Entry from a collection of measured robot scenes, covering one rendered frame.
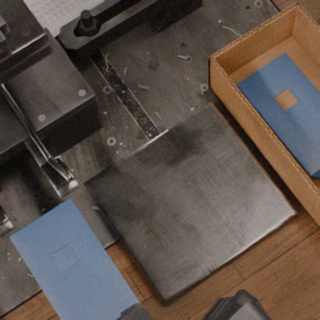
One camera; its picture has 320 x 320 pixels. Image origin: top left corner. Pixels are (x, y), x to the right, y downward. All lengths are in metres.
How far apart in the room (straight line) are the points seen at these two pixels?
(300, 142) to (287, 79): 0.08
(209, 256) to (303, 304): 0.11
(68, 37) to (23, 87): 0.08
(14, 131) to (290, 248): 0.32
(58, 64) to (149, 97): 0.12
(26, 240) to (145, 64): 0.28
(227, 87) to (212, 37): 0.11
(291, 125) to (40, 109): 0.28
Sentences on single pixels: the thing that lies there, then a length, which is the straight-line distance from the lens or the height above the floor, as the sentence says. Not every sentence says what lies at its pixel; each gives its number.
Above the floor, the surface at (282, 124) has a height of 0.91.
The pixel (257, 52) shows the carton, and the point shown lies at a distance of 0.95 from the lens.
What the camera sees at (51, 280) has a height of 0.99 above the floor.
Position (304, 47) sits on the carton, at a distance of 0.97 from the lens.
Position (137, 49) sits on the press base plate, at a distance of 0.98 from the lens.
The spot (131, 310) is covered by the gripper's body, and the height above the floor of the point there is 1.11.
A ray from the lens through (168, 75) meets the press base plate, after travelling 0.96.
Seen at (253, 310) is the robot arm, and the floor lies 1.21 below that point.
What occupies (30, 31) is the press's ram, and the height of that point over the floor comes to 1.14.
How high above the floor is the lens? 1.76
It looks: 69 degrees down
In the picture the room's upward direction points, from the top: 9 degrees counter-clockwise
